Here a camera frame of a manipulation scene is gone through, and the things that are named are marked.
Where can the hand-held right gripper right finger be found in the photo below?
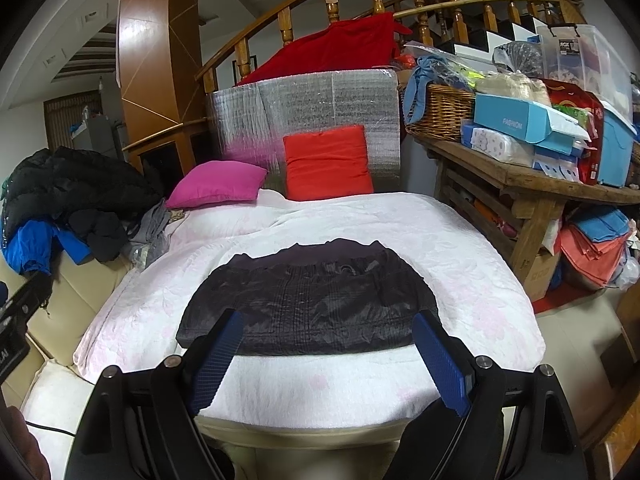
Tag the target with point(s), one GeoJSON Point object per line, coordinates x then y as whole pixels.
{"type": "Point", "coordinates": [440, 360]}

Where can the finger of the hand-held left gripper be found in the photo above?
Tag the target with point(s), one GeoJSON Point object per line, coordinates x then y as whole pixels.
{"type": "Point", "coordinates": [22, 297]}

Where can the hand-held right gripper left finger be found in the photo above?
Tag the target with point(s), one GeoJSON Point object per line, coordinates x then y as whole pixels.
{"type": "Point", "coordinates": [215, 360]}

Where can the black quilted jacket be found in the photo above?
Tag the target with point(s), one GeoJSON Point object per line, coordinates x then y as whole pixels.
{"type": "Point", "coordinates": [310, 305]}

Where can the person's left forearm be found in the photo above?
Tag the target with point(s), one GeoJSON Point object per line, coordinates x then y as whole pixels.
{"type": "Point", "coordinates": [22, 450]}

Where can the blue jacket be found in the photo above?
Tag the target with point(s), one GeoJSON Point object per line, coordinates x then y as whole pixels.
{"type": "Point", "coordinates": [35, 247]}

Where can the cream leather sofa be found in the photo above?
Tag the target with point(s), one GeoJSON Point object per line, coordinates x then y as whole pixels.
{"type": "Point", "coordinates": [85, 290]}

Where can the white fleece throw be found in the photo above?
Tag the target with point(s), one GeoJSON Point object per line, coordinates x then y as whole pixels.
{"type": "Point", "coordinates": [55, 400]}

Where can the person's right leg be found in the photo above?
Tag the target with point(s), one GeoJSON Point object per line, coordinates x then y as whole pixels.
{"type": "Point", "coordinates": [420, 450]}

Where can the person's leg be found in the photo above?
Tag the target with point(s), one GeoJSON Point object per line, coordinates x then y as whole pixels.
{"type": "Point", "coordinates": [220, 467]}
{"type": "Point", "coordinates": [420, 450]}

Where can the person's left leg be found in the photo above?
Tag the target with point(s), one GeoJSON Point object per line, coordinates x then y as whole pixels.
{"type": "Point", "coordinates": [220, 467]}

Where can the black puffer coat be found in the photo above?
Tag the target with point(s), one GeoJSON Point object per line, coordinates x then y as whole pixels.
{"type": "Point", "coordinates": [65, 185]}

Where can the brown cardboard box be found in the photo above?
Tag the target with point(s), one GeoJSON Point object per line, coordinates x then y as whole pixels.
{"type": "Point", "coordinates": [545, 275]}

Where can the grey garment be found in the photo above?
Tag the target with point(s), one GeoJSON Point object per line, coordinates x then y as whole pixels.
{"type": "Point", "coordinates": [150, 235]}

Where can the white floral blanket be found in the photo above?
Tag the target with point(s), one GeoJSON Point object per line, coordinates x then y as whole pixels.
{"type": "Point", "coordinates": [320, 220]}

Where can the magenta pillow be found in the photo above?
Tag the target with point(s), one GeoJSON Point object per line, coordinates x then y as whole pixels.
{"type": "Point", "coordinates": [215, 185]}

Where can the stack of coral cloths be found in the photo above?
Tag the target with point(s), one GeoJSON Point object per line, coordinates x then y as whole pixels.
{"type": "Point", "coordinates": [595, 250]}

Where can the wooden table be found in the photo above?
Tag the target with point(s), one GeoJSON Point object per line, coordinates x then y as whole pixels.
{"type": "Point", "coordinates": [520, 180]}

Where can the white blue tissue pack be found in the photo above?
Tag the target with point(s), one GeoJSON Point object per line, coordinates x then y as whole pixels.
{"type": "Point", "coordinates": [495, 147]}

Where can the red pillow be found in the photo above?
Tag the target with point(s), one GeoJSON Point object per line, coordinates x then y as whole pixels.
{"type": "Point", "coordinates": [327, 162]}

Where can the blue white packet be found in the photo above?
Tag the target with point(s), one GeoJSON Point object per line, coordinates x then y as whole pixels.
{"type": "Point", "coordinates": [557, 162]}

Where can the wicker basket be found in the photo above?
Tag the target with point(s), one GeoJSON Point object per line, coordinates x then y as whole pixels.
{"type": "Point", "coordinates": [440, 115]}

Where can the light blue cardboard box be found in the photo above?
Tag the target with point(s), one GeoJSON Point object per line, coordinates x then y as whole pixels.
{"type": "Point", "coordinates": [520, 117]}

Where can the blue plastic bin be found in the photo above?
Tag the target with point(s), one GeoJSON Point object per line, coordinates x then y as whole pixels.
{"type": "Point", "coordinates": [617, 150]}

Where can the blue cloth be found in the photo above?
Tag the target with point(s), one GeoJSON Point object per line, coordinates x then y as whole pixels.
{"type": "Point", "coordinates": [425, 80]}

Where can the beige knitted cloth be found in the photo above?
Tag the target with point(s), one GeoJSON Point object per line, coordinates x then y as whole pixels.
{"type": "Point", "coordinates": [515, 87]}

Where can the wooden pillar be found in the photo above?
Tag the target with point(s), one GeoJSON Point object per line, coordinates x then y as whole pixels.
{"type": "Point", "coordinates": [155, 45]}

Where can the red snack bag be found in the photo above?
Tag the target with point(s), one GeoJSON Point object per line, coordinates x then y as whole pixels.
{"type": "Point", "coordinates": [585, 110]}

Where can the clear bag with dark item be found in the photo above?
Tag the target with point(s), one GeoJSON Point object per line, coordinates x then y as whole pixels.
{"type": "Point", "coordinates": [520, 57]}

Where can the red cloth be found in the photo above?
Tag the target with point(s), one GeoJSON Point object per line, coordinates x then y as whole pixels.
{"type": "Point", "coordinates": [330, 50]}

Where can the clear plastic storage box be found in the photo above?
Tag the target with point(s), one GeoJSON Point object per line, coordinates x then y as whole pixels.
{"type": "Point", "coordinates": [595, 65]}

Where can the wooden stair railing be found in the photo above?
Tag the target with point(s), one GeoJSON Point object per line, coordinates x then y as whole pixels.
{"type": "Point", "coordinates": [285, 15]}

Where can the framed wall picture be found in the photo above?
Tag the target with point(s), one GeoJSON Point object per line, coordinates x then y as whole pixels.
{"type": "Point", "coordinates": [245, 67]}

